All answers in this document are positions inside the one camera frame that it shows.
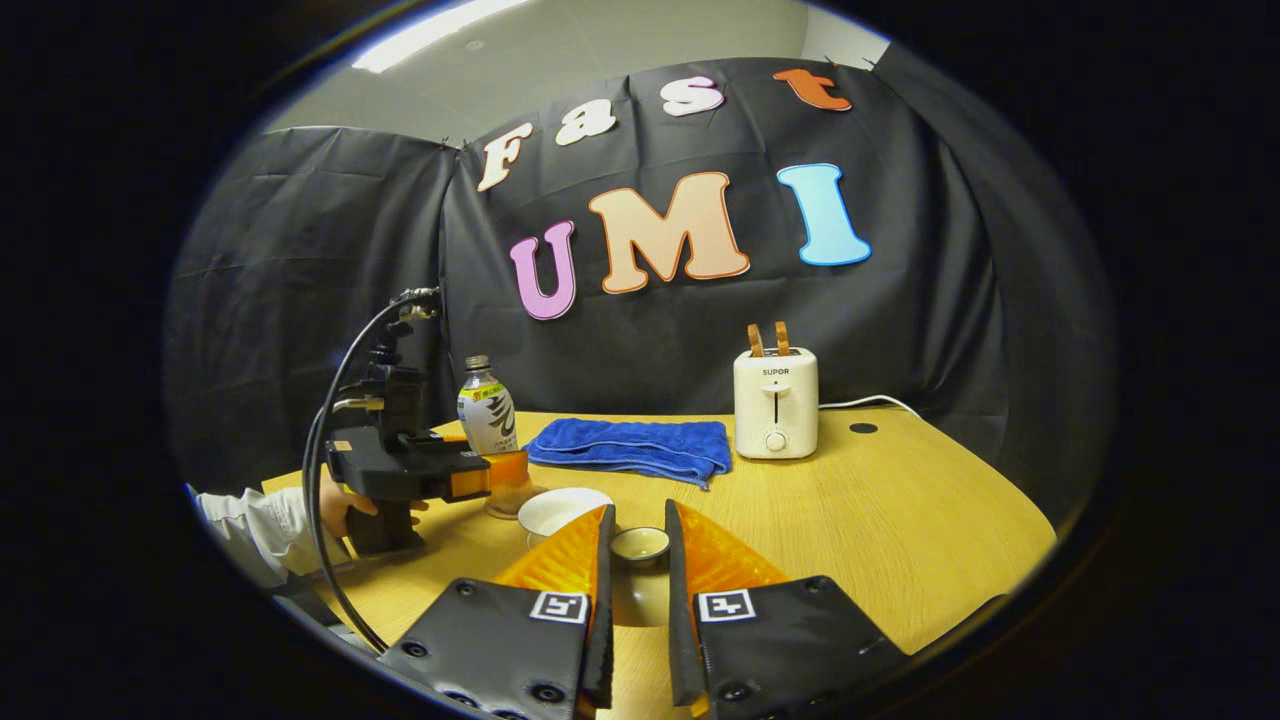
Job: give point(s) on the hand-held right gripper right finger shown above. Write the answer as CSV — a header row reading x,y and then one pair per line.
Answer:
x,y
780,650

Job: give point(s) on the cream ceramic teacup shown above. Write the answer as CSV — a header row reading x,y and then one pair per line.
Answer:
x,y
560,510

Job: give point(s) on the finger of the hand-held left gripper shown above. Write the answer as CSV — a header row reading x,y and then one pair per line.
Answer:
x,y
490,472

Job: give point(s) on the clear plastic water bottle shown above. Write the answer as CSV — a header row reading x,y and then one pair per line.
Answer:
x,y
487,410

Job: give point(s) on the brown toast slice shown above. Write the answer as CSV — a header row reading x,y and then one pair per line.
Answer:
x,y
781,339
755,341

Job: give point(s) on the white toaster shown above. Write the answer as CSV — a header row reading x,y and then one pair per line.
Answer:
x,y
775,410

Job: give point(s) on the cream teacup lid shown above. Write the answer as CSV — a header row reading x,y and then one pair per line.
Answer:
x,y
640,546

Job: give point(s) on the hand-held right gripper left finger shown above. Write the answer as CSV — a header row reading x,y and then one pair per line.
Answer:
x,y
500,640

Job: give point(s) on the black backdrop cloth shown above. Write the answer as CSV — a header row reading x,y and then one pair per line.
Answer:
x,y
650,340

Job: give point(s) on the blue folded towel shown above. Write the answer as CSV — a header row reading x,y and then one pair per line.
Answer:
x,y
630,445

